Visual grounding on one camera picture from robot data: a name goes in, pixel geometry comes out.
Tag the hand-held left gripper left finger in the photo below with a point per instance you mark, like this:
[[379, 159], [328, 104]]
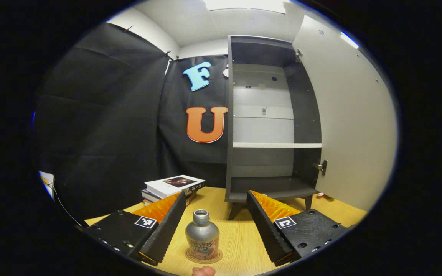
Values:
[[167, 226]]

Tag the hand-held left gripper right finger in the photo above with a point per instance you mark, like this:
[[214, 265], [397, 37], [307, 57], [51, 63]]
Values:
[[263, 226]]

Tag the silver bottle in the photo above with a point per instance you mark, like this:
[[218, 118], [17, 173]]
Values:
[[202, 234]]

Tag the round brown coaster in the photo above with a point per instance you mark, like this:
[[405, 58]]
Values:
[[205, 262]]

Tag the beige cabinet door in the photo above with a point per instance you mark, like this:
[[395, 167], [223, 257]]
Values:
[[355, 134]]

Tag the metal door hinge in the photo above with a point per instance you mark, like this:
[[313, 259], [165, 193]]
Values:
[[298, 55], [321, 167]]

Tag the dark cover book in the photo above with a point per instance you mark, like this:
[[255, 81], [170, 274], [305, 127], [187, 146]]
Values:
[[148, 196]]

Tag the white cover book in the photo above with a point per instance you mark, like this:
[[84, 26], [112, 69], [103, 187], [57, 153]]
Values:
[[173, 184]]

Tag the green and pink plush toy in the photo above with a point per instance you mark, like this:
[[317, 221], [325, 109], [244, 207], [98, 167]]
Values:
[[322, 195]]

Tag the black backdrop cloth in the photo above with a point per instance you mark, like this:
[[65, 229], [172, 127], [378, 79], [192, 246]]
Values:
[[102, 134]]

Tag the ceiling light panel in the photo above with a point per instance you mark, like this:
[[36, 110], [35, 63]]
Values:
[[349, 39], [244, 4]]

